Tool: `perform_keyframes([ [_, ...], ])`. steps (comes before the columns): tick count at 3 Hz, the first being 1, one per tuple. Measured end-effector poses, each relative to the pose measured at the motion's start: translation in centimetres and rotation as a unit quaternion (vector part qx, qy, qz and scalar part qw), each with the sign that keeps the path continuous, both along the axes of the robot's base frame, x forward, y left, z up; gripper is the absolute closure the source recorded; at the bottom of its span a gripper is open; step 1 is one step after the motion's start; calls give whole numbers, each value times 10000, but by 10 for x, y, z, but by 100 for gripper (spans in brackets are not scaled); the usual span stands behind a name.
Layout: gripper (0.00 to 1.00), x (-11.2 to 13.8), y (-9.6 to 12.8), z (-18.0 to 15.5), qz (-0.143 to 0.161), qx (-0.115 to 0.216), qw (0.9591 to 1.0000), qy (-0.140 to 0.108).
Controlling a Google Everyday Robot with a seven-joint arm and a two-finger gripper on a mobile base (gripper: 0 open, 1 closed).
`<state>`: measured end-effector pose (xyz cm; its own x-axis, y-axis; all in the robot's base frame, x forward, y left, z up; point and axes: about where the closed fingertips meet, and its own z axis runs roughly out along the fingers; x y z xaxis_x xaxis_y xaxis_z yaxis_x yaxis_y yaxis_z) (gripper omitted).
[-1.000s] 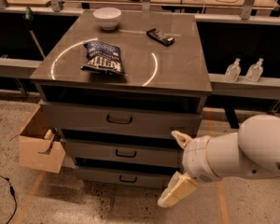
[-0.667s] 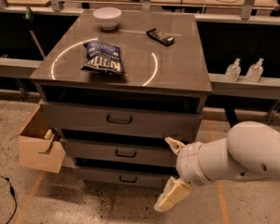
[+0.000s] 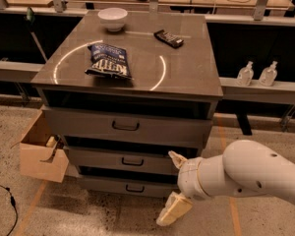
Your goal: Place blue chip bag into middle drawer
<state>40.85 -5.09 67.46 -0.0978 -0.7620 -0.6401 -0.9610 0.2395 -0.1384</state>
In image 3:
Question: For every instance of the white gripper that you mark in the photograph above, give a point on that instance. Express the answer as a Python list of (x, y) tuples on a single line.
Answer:
[(188, 178)]

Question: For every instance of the grey drawer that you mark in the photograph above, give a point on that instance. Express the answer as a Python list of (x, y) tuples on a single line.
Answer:
[(153, 186), (89, 160), (141, 129)]

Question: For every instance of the blue chip bag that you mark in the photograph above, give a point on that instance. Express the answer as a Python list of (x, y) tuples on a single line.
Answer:
[(108, 61)]

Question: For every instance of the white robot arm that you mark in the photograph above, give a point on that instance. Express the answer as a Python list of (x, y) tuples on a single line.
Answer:
[(245, 169)]

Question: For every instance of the grey bottom drawer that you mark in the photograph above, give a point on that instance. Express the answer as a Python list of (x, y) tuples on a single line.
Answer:
[(153, 186)]

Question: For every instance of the grey drawer cabinet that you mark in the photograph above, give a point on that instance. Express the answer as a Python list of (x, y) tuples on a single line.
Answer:
[(166, 82)]

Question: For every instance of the grey top drawer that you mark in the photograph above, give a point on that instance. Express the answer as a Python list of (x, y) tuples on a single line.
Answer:
[(141, 129)]

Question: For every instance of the left sanitizer bottle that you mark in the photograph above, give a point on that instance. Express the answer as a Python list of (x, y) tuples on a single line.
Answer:
[(245, 75)]

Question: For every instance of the sanitizer bottle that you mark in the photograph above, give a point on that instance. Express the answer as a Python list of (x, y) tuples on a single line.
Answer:
[(268, 75), (245, 75)]

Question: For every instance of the cardboard box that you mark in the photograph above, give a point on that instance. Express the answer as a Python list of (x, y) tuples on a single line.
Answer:
[(41, 154)]

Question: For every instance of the right sanitizer bottle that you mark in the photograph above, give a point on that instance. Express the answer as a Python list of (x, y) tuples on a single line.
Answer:
[(268, 75)]

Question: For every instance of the black snack bar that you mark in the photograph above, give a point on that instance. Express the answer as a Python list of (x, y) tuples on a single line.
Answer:
[(168, 38)]

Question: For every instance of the white bowl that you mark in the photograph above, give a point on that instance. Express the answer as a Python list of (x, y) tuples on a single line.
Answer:
[(113, 19)]

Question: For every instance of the grey metal shelf rail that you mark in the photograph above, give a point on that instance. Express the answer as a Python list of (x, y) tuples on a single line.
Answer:
[(279, 92)]

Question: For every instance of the green handled tool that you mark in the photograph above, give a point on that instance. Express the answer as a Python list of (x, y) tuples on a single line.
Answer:
[(30, 23)]

